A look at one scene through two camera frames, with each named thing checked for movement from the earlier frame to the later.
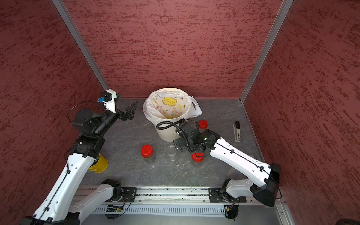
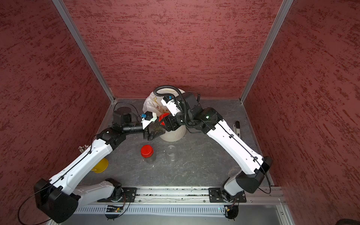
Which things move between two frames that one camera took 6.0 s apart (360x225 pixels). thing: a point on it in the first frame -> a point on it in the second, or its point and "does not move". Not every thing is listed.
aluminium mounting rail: (168, 196) does not move
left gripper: (129, 113) -> (153, 135)
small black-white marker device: (236, 127) does not move
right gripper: (181, 140) -> (170, 120)
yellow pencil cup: (101, 166) does not move
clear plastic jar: (171, 153) does not move
